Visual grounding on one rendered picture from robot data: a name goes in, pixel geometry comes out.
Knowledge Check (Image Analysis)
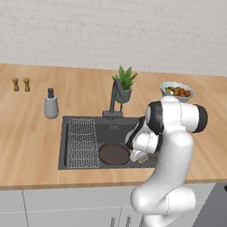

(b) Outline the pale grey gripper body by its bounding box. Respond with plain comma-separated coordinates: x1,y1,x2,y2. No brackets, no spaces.
128,148,149,165

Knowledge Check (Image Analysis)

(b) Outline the dark brown pan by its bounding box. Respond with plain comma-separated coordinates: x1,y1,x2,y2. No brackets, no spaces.
96,141,159,172

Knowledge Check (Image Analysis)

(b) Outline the dark grey sink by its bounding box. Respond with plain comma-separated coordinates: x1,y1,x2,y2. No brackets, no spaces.
56,107,166,183

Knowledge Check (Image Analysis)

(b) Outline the dark grey tap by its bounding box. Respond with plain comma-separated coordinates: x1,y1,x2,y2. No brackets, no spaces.
101,77,130,122

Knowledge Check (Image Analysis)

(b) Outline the green plant in grey pot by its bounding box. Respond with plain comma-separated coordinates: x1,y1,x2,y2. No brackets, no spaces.
108,63,139,106

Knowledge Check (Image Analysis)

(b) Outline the pale bowl of fruit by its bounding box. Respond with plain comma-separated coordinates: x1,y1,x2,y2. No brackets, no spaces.
158,79,197,105

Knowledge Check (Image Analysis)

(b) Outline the grey soap dispenser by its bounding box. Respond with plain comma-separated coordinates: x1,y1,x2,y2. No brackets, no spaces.
41,87,63,121

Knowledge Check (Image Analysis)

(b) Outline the dark grey dishwasher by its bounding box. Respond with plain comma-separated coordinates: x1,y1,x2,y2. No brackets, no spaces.
181,177,227,227

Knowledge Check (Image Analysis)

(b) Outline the small wooden shaker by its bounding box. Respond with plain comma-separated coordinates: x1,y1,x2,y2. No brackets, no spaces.
10,77,22,93
21,77,33,93

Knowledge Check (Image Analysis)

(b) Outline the white wire rack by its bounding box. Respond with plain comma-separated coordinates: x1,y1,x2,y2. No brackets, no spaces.
62,115,107,171

